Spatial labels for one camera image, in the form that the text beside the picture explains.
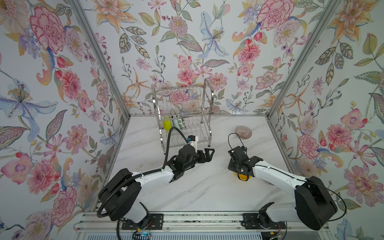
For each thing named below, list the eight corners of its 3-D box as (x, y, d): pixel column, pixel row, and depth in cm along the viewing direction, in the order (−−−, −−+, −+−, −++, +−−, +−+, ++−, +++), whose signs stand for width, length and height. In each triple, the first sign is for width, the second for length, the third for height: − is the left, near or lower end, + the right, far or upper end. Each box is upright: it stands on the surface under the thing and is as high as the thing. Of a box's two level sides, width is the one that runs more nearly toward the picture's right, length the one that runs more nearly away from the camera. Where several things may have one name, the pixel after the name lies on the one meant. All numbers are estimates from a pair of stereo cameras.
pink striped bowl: (237, 140, 107) (238, 136, 104) (234, 129, 113) (235, 125, 110) (251, 140, 107) (253, 136, 104) (247, 129, 113) (249, 125, 110)
